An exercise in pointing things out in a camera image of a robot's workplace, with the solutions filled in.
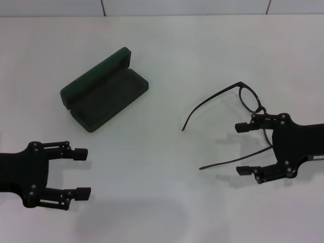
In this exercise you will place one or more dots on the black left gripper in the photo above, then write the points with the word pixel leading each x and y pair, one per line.
pixel 30 172

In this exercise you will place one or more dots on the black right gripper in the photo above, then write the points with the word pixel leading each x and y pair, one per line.
pixel 288 144

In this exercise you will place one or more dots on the black glasses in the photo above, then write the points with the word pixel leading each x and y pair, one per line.
pixel 240 84

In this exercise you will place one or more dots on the green glasses case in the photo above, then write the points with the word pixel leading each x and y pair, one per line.
pixel 106 101

